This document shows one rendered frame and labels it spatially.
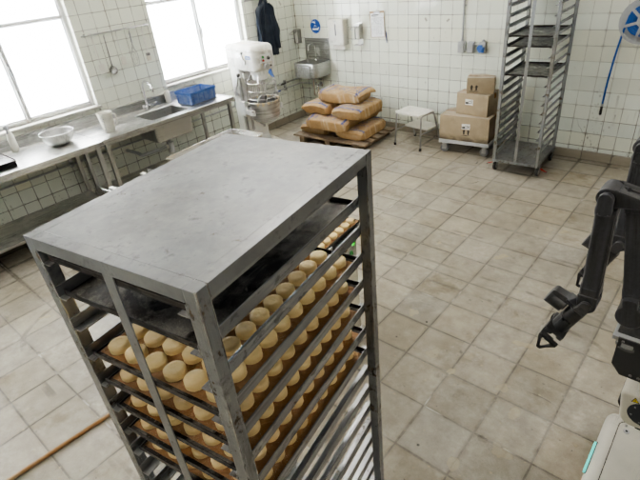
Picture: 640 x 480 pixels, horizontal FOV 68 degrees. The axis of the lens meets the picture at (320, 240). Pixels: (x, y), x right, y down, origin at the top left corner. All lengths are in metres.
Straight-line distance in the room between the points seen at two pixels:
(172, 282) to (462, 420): 2.29
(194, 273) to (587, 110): 5.50
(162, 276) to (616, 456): 2.18
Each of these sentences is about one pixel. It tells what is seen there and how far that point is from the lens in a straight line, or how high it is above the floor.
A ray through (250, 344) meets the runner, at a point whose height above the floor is 1.60.
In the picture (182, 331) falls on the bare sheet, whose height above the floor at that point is 1.67.
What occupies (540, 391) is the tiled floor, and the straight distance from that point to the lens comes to 3.11.
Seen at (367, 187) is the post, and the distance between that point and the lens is 1.23.
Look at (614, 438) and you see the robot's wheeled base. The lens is 2.65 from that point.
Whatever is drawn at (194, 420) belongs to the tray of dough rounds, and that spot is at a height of 1.40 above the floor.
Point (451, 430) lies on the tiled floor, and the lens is 2.84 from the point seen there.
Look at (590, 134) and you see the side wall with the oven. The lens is 6.08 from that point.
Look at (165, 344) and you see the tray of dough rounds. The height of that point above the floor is 1.51.
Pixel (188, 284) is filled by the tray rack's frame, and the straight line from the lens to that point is 0.79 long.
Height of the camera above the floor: 2.25
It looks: 31 degrees down
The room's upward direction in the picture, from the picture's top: 6 degrees counter-clockwise
